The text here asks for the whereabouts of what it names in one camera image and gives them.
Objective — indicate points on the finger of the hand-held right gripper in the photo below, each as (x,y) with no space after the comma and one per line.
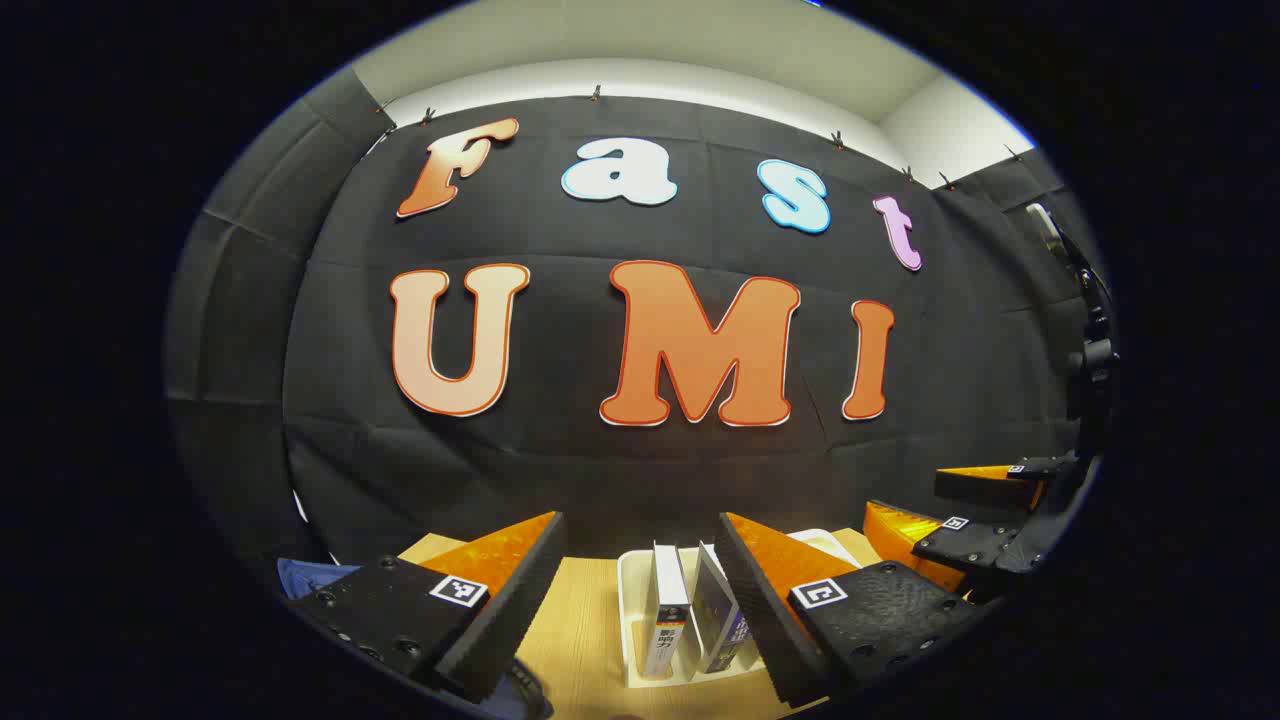
(985,485)
(985,548)

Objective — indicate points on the blue schoolbag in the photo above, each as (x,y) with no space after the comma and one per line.
(310,577)

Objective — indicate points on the dark blue book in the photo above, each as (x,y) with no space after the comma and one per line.
(718,615)

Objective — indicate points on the white and black book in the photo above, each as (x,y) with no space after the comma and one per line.
(668,600)

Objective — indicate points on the white bookshelf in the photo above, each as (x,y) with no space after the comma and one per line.
(632,600)

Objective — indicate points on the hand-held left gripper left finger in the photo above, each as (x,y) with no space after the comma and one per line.
(500,620)

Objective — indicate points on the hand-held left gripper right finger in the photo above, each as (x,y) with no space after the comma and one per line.
(765,620)

